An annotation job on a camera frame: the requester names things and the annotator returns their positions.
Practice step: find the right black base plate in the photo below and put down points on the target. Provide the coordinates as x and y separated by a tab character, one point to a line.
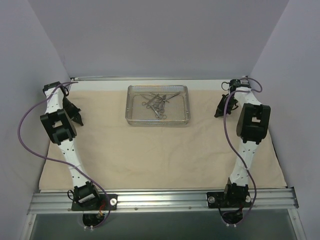
219	199

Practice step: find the steel ring-handled clamp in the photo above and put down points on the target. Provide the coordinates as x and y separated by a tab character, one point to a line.
159	103

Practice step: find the beige wrapping cloth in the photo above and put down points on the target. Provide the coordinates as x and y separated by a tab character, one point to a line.
120	156

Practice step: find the steel scissors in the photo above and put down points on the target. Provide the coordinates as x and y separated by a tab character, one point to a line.
151	99

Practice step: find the right aluminium side rail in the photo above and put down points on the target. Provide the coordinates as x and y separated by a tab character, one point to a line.
245	82

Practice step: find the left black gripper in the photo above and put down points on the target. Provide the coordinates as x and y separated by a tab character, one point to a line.
74	111

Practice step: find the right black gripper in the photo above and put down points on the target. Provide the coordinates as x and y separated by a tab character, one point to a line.
223	106

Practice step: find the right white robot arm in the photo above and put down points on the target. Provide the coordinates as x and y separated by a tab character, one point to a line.
251	128

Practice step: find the aluminium front rail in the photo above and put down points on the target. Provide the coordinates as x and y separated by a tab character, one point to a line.
162	201

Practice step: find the wire mesh instrument tray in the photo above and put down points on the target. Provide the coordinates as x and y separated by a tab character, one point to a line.
177	109

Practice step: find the steel ring-handled forceps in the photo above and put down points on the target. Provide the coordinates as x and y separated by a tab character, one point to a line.
160	115

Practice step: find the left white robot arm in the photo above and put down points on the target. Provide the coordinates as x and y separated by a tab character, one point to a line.
58	121

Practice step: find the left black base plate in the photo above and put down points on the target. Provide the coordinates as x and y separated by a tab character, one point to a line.
97	204

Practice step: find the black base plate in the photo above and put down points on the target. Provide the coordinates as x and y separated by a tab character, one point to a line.
97	204
219	199

